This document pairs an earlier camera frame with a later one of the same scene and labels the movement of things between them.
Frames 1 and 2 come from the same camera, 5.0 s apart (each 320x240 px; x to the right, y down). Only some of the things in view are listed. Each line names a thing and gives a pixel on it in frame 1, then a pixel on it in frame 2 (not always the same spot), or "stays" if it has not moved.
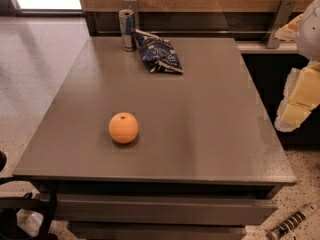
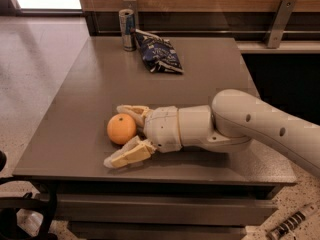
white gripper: x=310 y=34 → x=162 y=128
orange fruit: x=123 y=127 stays
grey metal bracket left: x=131 y=4 stays
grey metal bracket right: x=283 y=17 stays
